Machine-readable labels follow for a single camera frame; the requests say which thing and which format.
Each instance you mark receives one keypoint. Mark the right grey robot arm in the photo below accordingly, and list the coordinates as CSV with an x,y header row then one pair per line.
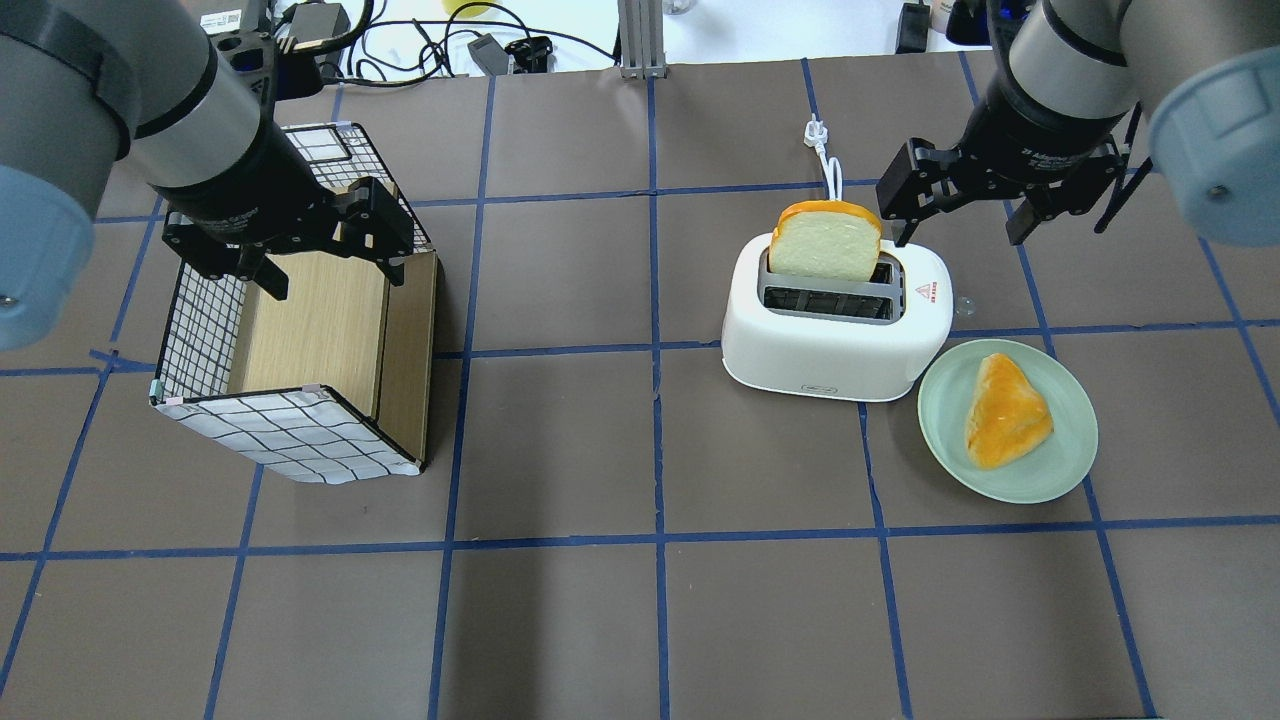
x,y
1089,97

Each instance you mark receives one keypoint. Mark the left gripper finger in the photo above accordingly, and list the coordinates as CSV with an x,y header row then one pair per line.
x,y
373,226
252,264

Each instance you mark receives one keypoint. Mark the white two-slot toaster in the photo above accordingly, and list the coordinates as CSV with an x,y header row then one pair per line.
x,y
816,337

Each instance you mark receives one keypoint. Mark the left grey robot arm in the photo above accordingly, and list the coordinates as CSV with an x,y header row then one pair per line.
x,y
89,83

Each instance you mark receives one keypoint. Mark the light green plate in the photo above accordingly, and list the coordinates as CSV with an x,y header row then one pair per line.
x,y
1048,472

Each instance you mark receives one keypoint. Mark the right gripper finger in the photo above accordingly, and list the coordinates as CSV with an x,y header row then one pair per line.
x,y
1037,207
918,184

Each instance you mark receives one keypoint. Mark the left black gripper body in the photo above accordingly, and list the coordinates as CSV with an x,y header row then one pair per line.
x,y
243,183

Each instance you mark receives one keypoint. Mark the aluminium frame post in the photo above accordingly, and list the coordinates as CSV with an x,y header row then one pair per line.
x,y
640,29

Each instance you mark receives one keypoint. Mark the toast slice in toaster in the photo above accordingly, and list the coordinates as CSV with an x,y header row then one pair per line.
x,y
826,239

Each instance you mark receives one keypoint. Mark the orange bread on plate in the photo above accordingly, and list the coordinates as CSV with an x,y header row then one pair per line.
x,y
1008,417

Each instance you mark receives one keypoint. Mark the black power adapter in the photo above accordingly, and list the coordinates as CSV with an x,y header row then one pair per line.
x,y
490,56

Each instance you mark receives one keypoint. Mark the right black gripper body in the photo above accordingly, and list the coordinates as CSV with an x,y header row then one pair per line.
x,y
1035,137

